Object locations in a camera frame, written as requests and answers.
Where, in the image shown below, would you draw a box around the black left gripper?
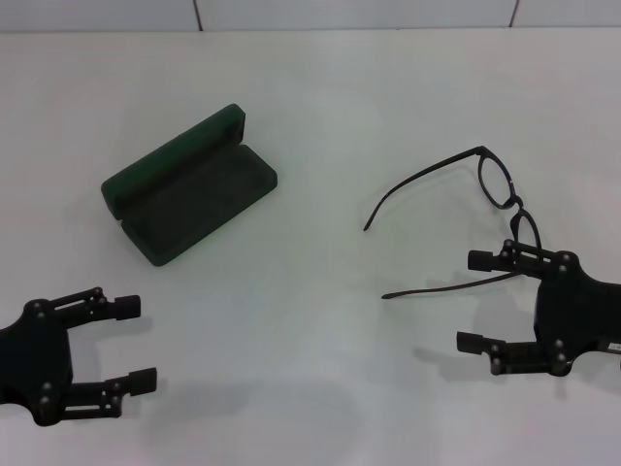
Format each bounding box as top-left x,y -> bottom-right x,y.
0,286 -> 159,429

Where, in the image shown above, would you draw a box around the black glasses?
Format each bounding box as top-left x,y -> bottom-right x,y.
363,146 -> 543,300

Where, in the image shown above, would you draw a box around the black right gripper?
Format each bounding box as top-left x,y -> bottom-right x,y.
455,239 -> 621,378

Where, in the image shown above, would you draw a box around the green glasses case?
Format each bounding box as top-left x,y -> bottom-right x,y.
100,103 -> 279,268

